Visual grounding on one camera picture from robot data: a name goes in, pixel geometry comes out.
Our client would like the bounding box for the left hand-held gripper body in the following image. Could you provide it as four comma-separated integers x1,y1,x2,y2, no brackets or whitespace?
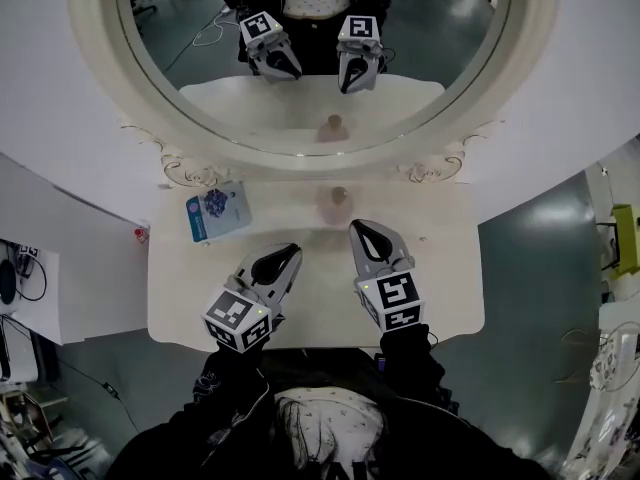
202,271,286,356

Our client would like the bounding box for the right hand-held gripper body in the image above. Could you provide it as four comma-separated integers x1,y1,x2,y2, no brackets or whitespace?
353,256,426,333

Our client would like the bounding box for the small pink container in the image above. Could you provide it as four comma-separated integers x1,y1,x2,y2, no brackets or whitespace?
315,185,358,227

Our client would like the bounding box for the person's left forearm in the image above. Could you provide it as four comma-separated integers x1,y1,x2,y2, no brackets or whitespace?
191,340,277,422

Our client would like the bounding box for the person's right forearm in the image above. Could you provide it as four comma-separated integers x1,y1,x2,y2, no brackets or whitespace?
377,322,454,415

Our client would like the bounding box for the blue printed packet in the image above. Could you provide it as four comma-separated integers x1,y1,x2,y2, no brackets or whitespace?
185,181,253,244

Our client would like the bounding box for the person's white patterned shirt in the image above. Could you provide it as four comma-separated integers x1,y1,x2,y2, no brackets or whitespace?
272,386,390,480

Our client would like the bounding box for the person's black jacket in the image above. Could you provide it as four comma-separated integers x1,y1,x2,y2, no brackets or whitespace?
106,322,554,480

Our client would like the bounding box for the white flat panel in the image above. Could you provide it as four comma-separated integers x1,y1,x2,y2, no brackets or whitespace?
0,152,152,346

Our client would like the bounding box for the white floral patterned chair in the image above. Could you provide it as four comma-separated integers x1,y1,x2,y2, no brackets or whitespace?
560,300,640,480

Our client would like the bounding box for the green chair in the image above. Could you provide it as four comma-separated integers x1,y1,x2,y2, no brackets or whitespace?
595,203,640,278

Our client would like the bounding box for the wooden cluttered shelf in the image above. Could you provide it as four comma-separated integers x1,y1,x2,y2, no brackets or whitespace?
0,386,69,480

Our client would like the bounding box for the oval cream framed mirror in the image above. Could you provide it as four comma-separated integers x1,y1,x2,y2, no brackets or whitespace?
66,0,562,188

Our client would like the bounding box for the black floor cable with adapter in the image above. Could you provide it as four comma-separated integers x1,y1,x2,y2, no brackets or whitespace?
58,356,142,435

